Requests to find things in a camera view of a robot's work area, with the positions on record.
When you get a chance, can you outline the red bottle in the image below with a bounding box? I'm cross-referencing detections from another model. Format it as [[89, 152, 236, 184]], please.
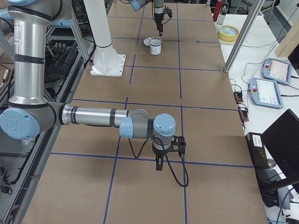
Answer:
[[213, 0, 223, 21]]

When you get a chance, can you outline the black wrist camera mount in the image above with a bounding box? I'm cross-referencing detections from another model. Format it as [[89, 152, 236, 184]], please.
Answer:
[[167, 136, 186, 158], [164, 6, 172, 19]]

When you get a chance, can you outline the orange usb hub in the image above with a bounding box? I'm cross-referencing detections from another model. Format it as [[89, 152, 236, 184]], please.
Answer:
[[234, 91, 243, 104], [238, 108, 249, 122]]

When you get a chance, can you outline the white camera stand post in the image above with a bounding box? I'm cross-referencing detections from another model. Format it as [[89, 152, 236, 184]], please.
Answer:
[[84, 0, 126, 77]]

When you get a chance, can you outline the aluminium frame post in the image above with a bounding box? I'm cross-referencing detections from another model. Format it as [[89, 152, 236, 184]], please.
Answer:
[[224, 0, 264, 73]]

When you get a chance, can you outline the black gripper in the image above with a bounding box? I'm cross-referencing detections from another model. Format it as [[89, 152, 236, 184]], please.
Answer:
[[154, 13, 164, 36], [153, 147, 165, 171]]

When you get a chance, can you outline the clear plastic bottle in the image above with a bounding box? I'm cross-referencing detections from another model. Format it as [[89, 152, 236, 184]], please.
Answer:
[[217, 2, 229, 25]]

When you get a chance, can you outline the wooden board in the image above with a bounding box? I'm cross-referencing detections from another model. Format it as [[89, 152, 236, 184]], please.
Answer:
[[275, 21, 299, 57]]

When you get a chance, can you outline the white enamel mug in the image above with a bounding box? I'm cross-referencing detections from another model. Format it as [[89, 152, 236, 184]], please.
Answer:
[[150, 45, 162, 55]]

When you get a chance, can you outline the black computer box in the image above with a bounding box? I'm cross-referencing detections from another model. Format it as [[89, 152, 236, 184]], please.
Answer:
[[245, 132, 291, 210]]

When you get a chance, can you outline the white mug lid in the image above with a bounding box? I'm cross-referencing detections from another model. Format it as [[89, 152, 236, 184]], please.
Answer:
[[143, 38, 150, 47]]

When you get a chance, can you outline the far blue teach pendant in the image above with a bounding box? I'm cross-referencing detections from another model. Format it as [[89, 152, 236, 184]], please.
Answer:
[[262, 58, 292, 85]]

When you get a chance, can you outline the near blue teach pendant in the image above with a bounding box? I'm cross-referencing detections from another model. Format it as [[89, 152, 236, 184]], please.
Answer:
[[249, 77, 284, 109]]

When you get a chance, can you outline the blue teach pendant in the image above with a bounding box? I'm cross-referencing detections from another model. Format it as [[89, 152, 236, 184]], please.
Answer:
[[262, 58, 292, 85], [249, 77, 284, 109]]

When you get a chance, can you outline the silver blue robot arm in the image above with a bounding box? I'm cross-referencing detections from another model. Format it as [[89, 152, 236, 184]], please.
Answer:
[[0, 0, 176, 170], [129, 0, 165, 36]]

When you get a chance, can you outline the orange usb hub near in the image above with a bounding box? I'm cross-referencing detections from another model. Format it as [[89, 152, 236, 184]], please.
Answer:
[[238, 108, 249, 122]]

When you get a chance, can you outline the black monitor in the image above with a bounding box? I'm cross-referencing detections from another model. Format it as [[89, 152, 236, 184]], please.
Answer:
[[262, 109, 299, 176]]

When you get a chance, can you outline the orange usb hub far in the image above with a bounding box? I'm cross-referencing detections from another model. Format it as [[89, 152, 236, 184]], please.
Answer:
[[234, 91, 243, 104]]

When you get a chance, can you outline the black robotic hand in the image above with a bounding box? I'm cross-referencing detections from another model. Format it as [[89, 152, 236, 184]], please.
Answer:
[[45, 42, 77, 69]]

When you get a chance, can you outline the yellow tape roll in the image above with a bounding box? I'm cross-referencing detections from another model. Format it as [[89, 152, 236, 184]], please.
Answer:
[[217, 25, 239, 42]]

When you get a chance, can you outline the clear glass funnel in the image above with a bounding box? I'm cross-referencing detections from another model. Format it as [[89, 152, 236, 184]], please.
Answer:
[[149, 37, 162, 46]]

